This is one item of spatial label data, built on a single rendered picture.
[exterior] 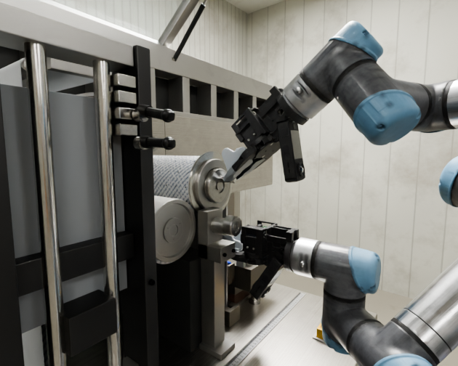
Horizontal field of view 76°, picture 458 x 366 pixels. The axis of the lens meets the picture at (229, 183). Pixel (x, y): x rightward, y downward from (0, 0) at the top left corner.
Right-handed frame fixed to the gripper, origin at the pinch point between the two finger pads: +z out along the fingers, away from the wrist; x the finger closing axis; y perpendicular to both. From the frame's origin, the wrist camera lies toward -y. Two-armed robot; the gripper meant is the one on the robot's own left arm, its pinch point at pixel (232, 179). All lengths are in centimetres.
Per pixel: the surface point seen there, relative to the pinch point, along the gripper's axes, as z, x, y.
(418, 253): 35, -245, -80
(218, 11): 32, -206, 221
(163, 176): 10.0, 7.7, 8.9
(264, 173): 32, -80, 19
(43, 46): -16.1, 39.3, 6.5
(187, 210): 6.9, 9.6, -1.8
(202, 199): 5.0, 6.1, -0.8
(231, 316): 23.3, -2.8, -24.6
